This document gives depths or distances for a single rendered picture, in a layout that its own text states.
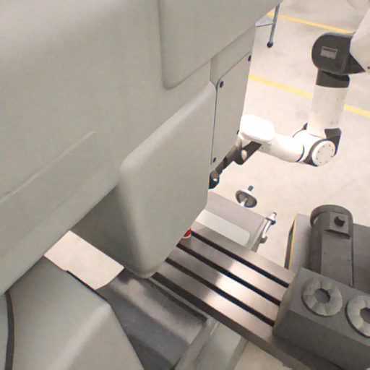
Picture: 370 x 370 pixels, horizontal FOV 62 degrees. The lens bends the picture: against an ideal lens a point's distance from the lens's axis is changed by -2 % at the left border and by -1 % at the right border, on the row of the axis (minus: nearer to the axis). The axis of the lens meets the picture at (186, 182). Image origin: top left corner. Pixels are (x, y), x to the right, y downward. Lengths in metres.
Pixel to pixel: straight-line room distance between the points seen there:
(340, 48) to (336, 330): 0.68
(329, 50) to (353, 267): 0.94
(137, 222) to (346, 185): 2.40
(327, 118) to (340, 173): 1.78
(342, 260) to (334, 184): 1.21
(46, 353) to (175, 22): 0.29
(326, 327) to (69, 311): 0.61
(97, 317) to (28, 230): 0.10
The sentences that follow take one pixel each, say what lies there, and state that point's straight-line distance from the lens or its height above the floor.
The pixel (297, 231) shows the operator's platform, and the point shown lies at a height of 0.40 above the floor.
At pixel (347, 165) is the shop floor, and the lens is 2.85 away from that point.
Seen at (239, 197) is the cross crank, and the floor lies 0.59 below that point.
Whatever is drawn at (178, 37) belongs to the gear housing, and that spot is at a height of 1.68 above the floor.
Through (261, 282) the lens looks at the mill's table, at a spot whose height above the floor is 0.90.
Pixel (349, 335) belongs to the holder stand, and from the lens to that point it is 0.82.
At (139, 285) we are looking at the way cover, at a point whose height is 0.84.
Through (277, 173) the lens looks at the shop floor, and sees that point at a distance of 2.57.
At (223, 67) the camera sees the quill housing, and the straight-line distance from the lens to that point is 0.46.
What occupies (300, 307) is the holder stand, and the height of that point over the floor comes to 1.09.
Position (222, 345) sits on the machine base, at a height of 0.20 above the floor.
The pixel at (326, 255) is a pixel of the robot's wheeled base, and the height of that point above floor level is 0.59.
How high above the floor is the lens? 1.80
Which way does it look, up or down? 49 degrees down
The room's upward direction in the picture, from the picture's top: straight up
